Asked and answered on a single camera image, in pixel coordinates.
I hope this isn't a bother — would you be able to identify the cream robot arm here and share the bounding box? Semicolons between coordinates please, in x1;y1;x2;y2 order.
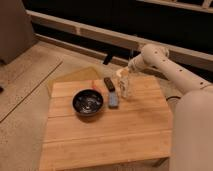
116;44;213;171

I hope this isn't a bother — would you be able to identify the black bowl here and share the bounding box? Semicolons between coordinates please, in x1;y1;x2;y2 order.
72;89;104;117

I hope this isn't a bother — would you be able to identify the wooden table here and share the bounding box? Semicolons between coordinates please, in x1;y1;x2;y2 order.
39;76;172;171

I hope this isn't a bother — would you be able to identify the grey cabinet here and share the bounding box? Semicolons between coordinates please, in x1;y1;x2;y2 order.
0;0;37;64

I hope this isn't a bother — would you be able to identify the wooden rail frame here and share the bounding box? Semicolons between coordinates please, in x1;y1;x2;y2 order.
25;0;213;84

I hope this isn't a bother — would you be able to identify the black cable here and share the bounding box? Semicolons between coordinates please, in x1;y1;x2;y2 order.
165;95;183;103

